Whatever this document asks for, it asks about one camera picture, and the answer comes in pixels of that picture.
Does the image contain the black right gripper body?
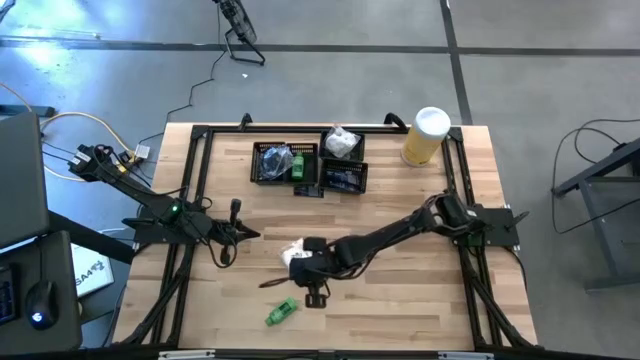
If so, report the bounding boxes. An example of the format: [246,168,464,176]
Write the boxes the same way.
[288,237,337,296]

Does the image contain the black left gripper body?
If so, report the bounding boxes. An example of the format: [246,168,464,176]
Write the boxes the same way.
[212,198,251,266]

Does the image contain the clear bag of cotton swabs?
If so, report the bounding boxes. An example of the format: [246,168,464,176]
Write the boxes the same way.
[278,237,315,270]
[323,125,360,160]

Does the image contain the clear bag with dark item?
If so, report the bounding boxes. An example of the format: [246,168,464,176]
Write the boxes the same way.
[258,144,295,181]

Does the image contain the black slotted plastic basket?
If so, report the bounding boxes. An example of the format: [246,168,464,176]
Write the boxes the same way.
[287,142,320,186]
[318,129,366,162]
[318,159,370,196]
[251,140,290,185]

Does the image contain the yellow power strip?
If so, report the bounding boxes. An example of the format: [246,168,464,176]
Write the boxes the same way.
[110,153,140,176]

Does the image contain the black diagonal strut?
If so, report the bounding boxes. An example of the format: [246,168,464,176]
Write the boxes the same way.
[47,209,137,265]

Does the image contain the white printed paper sheet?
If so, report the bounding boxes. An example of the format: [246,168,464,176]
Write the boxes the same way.
[69,241,116,300]

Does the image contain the yellow white wipes canister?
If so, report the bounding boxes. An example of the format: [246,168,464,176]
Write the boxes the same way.
[399,105,453,169]

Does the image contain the dark grey desk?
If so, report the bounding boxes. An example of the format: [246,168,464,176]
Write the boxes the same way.
[0,232,84,357]

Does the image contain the black computer mouse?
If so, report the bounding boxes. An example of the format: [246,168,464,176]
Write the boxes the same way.
[24,279,60,331]

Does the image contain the black floor fan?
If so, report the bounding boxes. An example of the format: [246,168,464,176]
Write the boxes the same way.
[213,0,267,67]

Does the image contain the grey laptop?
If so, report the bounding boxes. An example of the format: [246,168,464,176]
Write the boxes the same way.
[0,110,51,250]

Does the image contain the black keyboard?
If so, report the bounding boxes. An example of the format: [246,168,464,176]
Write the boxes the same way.
[0,263,22,327]

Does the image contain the black desk foot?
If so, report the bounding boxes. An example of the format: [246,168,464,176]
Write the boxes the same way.
[0,103,57,119]

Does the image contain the grey metal leg desk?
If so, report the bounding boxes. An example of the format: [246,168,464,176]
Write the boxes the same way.
[551,135,640,292]

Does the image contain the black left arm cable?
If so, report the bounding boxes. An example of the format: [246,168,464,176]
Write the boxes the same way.
[203,234,236,270]

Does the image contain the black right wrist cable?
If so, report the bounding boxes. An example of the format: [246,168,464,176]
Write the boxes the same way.
[258,276,301,290]

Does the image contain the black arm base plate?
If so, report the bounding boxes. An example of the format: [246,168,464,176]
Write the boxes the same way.
[452,207,530,249]
[122,204,207,246]

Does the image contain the black power cable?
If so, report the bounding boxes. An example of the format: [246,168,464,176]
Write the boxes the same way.
[137,4,224,146]

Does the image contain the yellow extension cord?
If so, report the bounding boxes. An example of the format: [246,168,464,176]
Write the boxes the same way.
[0,81,137,182]

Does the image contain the black floor cable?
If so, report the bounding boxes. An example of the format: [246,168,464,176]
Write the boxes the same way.
[549,117,640,236]

